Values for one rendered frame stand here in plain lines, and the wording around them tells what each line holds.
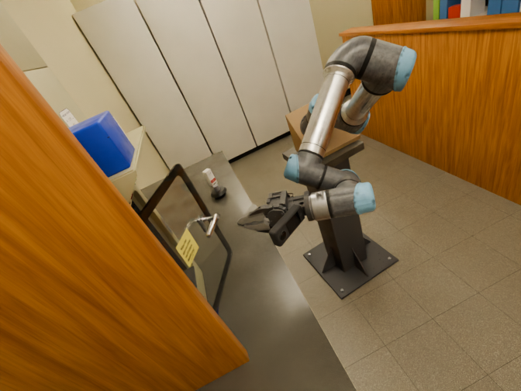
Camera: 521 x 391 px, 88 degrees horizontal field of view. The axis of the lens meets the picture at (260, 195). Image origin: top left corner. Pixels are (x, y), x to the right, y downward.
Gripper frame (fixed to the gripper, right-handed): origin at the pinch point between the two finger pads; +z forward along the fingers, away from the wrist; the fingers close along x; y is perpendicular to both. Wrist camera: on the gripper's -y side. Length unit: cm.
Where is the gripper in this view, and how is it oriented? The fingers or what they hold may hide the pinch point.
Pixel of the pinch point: (240, 224)
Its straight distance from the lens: 76.4
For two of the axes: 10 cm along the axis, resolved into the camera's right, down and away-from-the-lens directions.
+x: -3.4, -7.7, -5.5
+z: -9.3, 1.9, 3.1
